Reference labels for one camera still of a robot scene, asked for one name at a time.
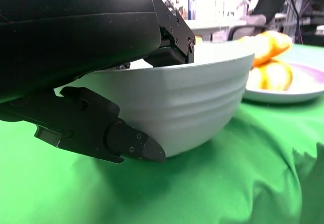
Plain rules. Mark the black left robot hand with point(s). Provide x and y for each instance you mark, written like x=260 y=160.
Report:
x=63 y=32

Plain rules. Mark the green tablecloth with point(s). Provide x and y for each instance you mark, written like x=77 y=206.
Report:
x=202 y=183

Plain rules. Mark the orange striped bread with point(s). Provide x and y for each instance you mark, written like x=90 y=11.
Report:
x=273 y=76
x=270 y=44

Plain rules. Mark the pale lavender plate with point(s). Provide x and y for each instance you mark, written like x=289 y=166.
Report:
x=298 y=92

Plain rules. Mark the grey bowl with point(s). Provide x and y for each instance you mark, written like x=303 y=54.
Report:
x=189 y=102

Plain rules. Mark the black office chair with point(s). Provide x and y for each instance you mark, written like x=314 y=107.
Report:
x=268 y=4

